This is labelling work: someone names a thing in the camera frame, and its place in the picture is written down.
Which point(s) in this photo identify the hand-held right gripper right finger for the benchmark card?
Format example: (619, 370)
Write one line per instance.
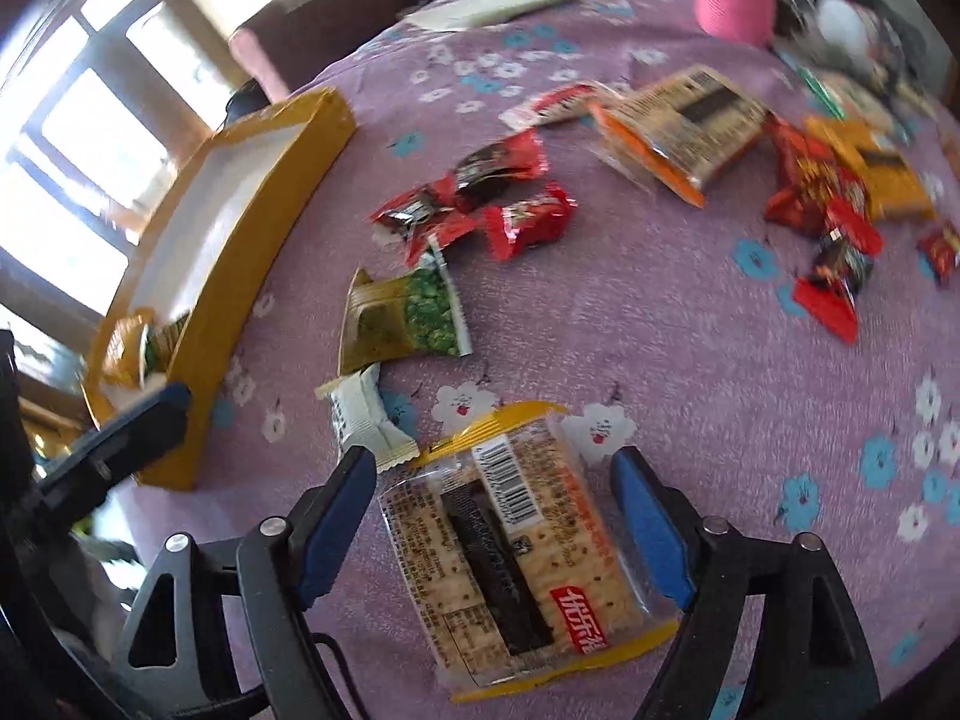
(652, 532)

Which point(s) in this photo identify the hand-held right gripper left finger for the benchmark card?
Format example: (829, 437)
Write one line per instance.
(337, 532)

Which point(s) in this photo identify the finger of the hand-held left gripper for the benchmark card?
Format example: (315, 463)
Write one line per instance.
(150, 427)

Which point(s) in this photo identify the green pea snack packet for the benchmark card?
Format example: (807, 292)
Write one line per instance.
(154, 345)
(397, 315)

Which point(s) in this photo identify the clear yellow-edged cracker packet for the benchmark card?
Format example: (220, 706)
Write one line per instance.
(487, 540)

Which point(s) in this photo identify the yellow cardboard box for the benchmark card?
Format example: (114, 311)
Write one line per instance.
(247, 262)

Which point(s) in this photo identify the red candy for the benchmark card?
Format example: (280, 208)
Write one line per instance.
(529, 221)
(409, 210)
(836, 281)
(814, 180)
(941, 251)
(499, 165)
(442, 240)

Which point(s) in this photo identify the small white snack packet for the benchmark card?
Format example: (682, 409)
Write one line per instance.
(364, 412)

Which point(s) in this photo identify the purple floral tablecloth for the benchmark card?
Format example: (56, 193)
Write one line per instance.
(600, 330)

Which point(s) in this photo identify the wooden framed window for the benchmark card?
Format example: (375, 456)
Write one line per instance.
(82, 127)

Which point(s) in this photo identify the clear orange-edged cracker packet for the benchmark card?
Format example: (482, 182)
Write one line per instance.
(682, 131)

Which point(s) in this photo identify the orange biscuit packet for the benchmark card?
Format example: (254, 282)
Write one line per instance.
(892, 180)

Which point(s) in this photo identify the white and red snack packet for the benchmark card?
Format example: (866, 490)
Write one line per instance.
(555, 105)

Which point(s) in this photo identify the brown padded chair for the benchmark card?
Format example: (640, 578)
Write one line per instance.
(337, 7)

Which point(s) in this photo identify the white bowl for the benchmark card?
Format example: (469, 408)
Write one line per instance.
(844, 30)

